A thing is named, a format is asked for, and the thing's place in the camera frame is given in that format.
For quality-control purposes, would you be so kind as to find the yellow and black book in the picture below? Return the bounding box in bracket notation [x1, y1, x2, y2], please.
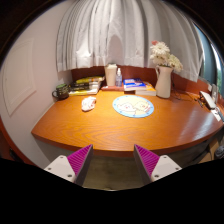
[75, 76, 105, 85]

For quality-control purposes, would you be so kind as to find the clear spray bottle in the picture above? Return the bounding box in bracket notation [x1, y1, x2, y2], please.
[115, 67, 123, 88]

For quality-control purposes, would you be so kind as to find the round cartoon mouse pad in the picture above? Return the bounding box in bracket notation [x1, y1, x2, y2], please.
[112, 94, 155, 119]

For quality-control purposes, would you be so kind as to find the white flower bunch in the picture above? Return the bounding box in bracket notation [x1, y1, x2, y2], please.
[149, 40, 184, 73]

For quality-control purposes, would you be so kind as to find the cream lidded tumbler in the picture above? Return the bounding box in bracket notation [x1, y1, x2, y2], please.
[104, 63, 118, 87]

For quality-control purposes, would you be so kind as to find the blue book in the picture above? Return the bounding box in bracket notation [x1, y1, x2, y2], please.
[122, 78, 148, 92]

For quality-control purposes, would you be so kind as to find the dark red book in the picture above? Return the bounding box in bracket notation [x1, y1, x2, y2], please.
[100, 85, 125, 92]

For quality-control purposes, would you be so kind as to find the white rectangular device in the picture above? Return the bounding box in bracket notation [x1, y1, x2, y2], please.
[199, 90, 218, 110]

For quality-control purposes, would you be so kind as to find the black cable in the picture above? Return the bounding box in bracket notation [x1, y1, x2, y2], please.
[171, 79, 202, 102]

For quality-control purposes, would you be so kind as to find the white curtain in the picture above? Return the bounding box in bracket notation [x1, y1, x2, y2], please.
[55, 0, 205, 83]

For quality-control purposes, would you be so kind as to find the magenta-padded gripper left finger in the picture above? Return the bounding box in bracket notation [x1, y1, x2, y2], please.
[43, 144, 94, 187]

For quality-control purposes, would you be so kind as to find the black and green mug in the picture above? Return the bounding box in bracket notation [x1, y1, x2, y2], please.
[51, 83, 70, 101]

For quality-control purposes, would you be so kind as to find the white jug vase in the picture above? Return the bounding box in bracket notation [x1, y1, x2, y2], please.
[154, 65, 174, 99]

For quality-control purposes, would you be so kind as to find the pale pink computer mouse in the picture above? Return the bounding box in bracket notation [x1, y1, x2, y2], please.
[81, 96, 98, 112]

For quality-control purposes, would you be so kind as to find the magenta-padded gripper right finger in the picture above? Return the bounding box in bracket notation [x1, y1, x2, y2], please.
[133, 144, 183, 186]

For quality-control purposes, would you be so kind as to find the orange book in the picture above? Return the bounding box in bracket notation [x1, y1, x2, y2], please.
[134, 83, 157, 97]

